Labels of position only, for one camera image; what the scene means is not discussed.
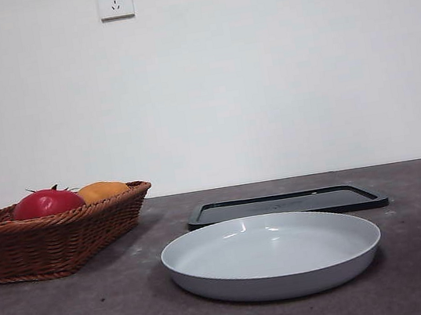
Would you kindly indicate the black rectangular tray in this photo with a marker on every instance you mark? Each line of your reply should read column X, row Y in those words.
column 320, row 199

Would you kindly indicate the pale grey round plate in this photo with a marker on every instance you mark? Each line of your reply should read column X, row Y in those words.
column 265, row 256

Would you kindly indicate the brown wicker basket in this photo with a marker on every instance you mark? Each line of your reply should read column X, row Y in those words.
column 49, row 245

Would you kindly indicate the red tomato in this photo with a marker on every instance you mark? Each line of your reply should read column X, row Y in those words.
column 47, row 203

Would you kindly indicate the white wall socket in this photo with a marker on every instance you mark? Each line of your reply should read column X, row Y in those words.
column 115, row 1

